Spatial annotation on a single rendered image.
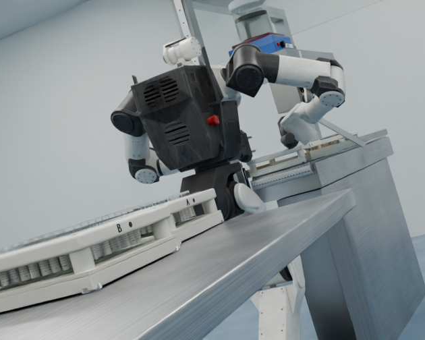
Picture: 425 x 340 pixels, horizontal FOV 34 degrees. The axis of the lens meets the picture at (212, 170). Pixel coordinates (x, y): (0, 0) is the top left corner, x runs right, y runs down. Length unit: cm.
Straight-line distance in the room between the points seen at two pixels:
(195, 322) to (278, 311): 185
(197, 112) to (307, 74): 36
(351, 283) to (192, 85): 99
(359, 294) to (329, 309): 164
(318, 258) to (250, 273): 219
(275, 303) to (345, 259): 116
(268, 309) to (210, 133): 68
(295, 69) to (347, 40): 389
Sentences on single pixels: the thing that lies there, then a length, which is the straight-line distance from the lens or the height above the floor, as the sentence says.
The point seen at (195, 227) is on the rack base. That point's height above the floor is 86.
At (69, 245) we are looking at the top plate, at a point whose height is 91.
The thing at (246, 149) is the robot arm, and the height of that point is 101.
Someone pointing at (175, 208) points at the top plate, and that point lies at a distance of 121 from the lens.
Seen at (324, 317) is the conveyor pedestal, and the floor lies 26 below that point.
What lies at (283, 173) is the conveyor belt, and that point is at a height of 88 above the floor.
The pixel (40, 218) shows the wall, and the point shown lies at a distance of 734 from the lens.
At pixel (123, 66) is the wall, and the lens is 674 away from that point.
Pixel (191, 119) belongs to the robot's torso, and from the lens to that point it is 211.
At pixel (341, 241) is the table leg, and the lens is 130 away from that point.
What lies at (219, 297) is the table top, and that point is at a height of 83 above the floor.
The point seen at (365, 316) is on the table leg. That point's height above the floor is 62.
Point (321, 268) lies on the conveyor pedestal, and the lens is 292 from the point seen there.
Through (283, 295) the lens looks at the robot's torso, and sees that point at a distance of 244.
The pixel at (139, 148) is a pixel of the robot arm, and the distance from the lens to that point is 248.
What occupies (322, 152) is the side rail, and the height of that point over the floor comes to 91.
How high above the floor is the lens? 93
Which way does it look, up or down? 1 degrees up
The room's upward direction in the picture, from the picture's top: 17 degrees counter-clockwise
